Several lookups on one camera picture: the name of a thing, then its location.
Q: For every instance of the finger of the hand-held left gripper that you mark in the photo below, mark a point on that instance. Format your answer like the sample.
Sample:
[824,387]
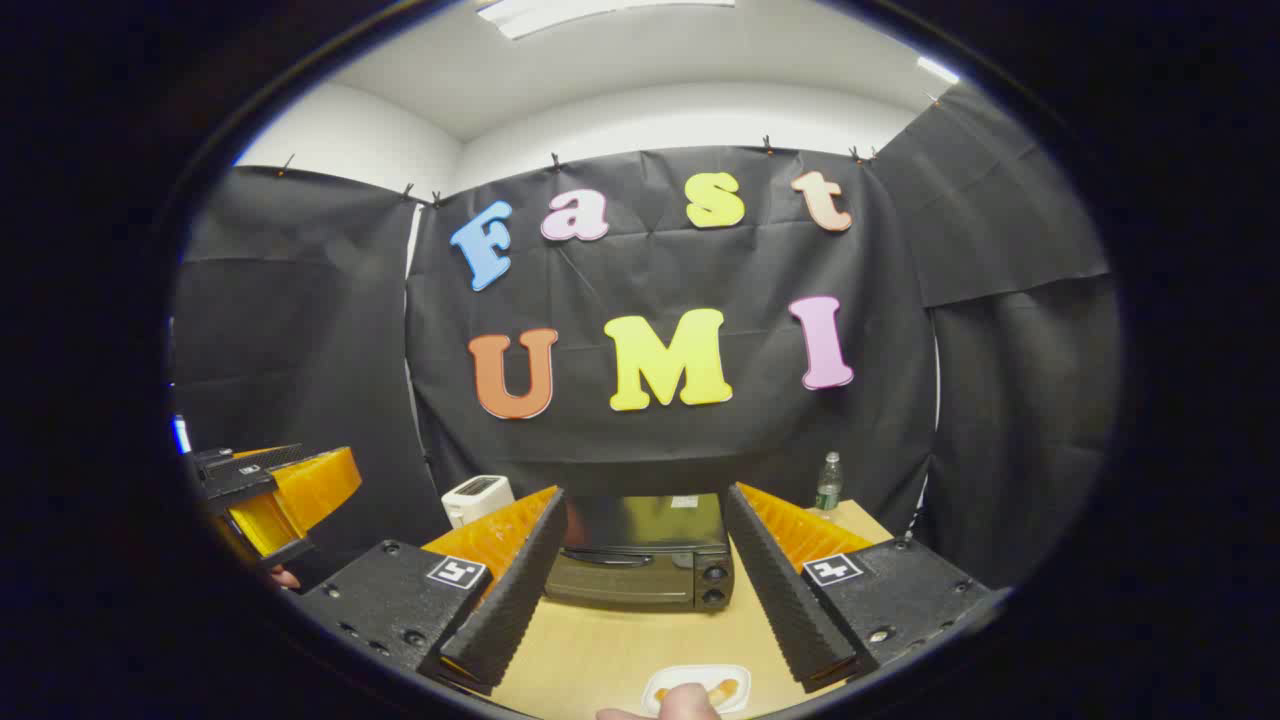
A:
[320,485]
[262,525]

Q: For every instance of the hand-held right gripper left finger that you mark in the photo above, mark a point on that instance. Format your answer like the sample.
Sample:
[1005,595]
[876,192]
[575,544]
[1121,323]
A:
[515,600]

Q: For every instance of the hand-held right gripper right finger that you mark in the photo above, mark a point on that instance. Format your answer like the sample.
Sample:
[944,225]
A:
[790,600]

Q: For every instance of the golden croissant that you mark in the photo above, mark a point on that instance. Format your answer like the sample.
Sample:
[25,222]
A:
[724,689]

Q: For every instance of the black electric oven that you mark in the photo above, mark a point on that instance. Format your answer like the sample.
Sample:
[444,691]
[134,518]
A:
[640,585]

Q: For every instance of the white toaster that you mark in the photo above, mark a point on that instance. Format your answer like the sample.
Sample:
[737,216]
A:
[475,497]

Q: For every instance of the clear plastic water bottle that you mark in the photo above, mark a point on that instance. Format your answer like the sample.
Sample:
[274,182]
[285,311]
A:
[828,490]

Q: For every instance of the white square plate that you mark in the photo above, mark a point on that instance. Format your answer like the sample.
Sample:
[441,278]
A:
[738,705]

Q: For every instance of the black backdrop cloth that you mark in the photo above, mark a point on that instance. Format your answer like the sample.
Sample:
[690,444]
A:
[650,270]

